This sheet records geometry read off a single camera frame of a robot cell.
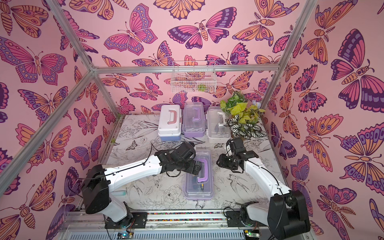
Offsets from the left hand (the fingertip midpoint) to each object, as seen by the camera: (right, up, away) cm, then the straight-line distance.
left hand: (197, 166), depth 80 cm
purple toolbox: (+2, -9, -3) cm, 10 cm away
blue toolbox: (-18, +24, +21) cm, 36 cm away
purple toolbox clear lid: (-2, +27, +22) cm, 35 cm away
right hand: (+14, +1, +5) cm, 15 cm away
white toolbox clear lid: (+15, +18, +23) cm, 32 cm away
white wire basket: (-2, +54, +17) cm, 56 cm away
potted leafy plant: (+26, +24, +5) cm, 36 cm away
